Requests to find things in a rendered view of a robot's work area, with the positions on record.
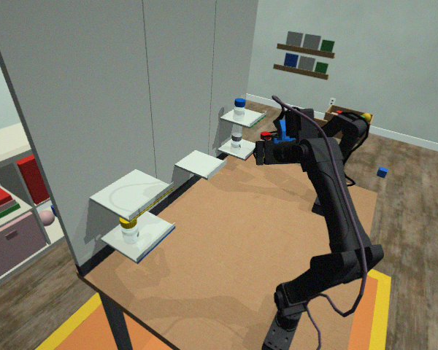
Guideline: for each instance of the clear bottle with yellow cap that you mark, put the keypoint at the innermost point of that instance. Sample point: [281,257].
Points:
[130,231]

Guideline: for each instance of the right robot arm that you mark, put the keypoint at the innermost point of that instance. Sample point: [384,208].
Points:
[352,131]

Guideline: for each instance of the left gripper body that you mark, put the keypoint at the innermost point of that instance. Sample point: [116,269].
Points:
[272,150]

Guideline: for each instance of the clear glass bottle with grey cap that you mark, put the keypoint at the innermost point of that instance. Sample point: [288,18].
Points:
[236,142]

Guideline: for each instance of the white bottle with blue cap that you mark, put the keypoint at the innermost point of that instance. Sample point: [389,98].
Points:
[239,110]

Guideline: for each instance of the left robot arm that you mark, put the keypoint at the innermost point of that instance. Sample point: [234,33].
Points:
[344,230]

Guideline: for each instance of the grey wall panel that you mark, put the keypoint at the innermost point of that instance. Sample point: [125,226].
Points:
[104,87]

